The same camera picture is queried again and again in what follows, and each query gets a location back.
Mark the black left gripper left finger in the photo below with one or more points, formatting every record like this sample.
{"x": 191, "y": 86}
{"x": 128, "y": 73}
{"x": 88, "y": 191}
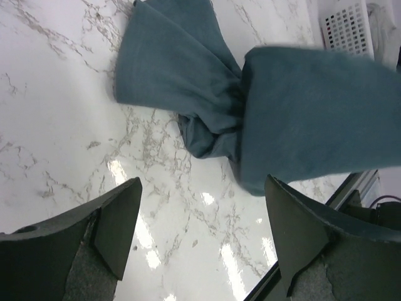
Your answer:
{"x": 80, "y": 254}

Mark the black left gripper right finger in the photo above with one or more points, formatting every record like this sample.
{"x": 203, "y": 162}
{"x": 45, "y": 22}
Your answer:
{"x": 329, "y": 247}

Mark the blue t shirt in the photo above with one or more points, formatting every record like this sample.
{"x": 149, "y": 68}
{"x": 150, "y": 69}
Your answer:
{"x": 293, "y": 113}

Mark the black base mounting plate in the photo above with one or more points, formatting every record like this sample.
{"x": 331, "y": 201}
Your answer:
{"x": 344, "y": 200}

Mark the white plastic laundry basket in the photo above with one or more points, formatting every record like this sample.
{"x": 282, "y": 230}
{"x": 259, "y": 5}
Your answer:
{"x": 345, "y": 27}

